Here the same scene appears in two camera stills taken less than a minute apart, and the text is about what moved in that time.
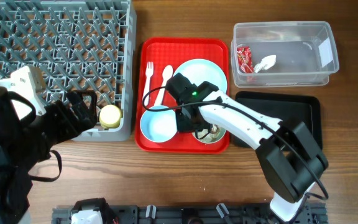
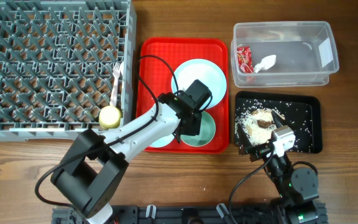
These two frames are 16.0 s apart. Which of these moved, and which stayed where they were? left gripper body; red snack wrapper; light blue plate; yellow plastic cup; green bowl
Moved: green bowl; left gripper body
Stayed: light blue plate; red snack wrapper; yellow plastic cup
